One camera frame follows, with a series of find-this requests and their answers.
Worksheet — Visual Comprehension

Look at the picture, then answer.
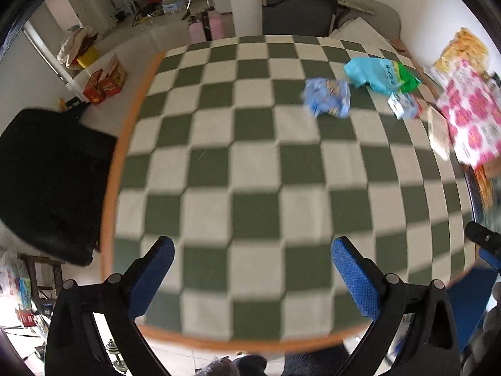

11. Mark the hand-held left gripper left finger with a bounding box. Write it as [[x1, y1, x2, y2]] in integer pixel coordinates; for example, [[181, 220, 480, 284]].
[[44, 236, 176, 376]]

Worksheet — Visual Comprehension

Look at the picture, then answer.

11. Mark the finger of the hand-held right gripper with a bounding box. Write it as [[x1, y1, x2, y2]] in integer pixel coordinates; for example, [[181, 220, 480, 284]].
[[465, 221, 501, 252], [478, 248, 501, 272]]

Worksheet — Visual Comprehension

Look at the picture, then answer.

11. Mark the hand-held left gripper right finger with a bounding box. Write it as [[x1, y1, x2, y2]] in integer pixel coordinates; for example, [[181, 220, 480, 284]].
[[331, 236, 461, 376]]

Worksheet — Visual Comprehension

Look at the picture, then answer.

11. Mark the person's right forearm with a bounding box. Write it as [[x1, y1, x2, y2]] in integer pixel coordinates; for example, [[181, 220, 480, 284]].
[[461, 282, 501, 376]]

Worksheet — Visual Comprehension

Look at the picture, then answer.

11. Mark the red orange flat box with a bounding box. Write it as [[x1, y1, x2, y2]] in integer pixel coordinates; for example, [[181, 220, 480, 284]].
[[473, 164, 496, 208]]

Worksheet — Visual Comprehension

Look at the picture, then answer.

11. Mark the blue chair seat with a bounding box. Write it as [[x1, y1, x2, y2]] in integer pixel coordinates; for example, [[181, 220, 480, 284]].
[[446, 266, 495, 355]]

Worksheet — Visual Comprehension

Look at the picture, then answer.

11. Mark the metal dumbbell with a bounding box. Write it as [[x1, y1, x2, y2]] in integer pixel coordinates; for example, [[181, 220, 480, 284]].
[[105, 340, 130, 374]]

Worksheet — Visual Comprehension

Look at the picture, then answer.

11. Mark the person's dark clothing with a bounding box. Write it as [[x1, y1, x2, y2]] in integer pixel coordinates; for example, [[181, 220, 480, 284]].
[[235, 344, 354, 376]]

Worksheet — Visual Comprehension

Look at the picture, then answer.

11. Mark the grey fuzzy slipper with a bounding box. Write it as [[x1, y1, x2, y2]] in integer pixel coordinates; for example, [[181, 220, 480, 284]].
[[196, 356, 240, 376]]

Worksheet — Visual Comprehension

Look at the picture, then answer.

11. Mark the wooden stool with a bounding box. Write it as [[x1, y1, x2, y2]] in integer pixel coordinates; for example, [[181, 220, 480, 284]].
[[18, 254, 65, 302]]

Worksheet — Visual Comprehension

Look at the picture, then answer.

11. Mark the flat cream box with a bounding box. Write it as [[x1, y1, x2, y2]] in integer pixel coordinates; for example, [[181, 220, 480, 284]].
[[426, 106, 451, 161]]

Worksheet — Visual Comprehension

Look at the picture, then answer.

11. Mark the pink flower print bag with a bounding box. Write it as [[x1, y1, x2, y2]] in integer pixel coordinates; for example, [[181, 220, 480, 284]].
[[436, 60, 501, 167]]

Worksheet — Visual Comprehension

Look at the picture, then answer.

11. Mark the teal packet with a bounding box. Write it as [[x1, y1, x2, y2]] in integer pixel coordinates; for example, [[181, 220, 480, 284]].
[[18, 278, 33, 310]]

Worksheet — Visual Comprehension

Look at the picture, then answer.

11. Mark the black covered chair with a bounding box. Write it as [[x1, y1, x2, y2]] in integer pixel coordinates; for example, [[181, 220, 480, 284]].
[[0, 109, 118, 266]]

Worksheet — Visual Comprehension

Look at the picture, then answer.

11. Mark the green white checkered tablecloth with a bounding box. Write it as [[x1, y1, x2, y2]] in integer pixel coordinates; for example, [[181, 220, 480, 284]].
[[100, 35, 480, 352]]

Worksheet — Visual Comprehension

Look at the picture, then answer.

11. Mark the small blue white carton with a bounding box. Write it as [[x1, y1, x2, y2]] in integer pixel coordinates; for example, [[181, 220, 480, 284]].
[[387, 92, 424, 120]]

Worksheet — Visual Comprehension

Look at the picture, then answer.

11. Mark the blue snack wrapper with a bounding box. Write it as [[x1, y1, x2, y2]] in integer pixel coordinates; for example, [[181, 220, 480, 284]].
[[301, 77, 352, 119]]

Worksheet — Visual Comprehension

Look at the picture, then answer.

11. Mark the yellow snack bag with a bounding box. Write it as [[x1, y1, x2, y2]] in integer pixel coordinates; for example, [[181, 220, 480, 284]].
[[432, 27, 490, 83]]

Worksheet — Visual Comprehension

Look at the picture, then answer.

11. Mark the teal plastic bag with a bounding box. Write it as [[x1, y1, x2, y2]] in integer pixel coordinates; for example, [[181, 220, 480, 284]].
[[343, 57, 422, 96]]

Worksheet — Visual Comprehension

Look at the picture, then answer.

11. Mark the red gift box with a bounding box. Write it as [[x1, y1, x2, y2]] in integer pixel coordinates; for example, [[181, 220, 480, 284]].
[[100, 55, 128, 98], [83, 70, 106, 105]]

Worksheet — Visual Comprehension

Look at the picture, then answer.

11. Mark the pink suitcase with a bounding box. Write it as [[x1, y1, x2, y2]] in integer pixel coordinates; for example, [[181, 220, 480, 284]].
[[188, 8, 227, 43]]

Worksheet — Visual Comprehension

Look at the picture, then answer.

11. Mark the grey folding bed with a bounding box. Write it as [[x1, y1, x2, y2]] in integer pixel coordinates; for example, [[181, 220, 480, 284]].
[[261, 0, 341, 38]]

